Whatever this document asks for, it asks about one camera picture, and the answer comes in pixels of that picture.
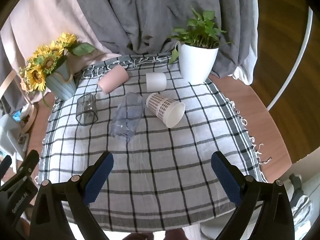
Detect brown patterned paper cup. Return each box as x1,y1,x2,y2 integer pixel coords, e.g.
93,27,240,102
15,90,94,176
146,92,186,128

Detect pink cup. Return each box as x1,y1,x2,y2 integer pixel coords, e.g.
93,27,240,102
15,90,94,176
97,66,129,93

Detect grey transparent cup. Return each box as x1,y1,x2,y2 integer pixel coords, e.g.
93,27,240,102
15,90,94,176
76,93,99,126

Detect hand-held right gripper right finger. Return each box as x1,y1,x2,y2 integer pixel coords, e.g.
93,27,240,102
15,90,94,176
211,151,295,240

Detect checked grey white tablecloth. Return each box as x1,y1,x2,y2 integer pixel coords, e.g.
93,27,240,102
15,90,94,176
35,54,272,233

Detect white cup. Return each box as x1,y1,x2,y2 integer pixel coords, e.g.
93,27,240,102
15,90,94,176
146,72,167,92

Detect sunflowers in blue pot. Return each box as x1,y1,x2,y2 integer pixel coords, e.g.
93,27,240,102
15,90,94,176
19,32,97,102

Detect pink cloth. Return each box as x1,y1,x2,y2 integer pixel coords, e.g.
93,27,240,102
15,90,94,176
0,0,120,103

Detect grey curtain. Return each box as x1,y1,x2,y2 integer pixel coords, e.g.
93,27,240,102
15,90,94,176
67,0,250,80

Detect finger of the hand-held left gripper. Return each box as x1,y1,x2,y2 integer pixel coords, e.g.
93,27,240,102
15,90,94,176
15,150,40,180
0,155,12,182

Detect grey white crumpled cloth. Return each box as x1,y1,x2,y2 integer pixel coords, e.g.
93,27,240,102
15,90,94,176
289,172,320,232

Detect green plant in white pot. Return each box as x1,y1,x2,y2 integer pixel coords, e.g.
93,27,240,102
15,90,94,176
167,4,234,85

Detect clear bluish plastic cup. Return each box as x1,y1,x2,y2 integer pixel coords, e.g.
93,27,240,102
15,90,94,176
109,92,145,142

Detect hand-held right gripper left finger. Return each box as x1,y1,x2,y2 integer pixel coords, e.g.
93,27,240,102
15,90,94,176
30,152,114,240

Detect white curved tube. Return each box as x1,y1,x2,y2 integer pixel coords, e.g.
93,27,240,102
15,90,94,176
266,6,313,112

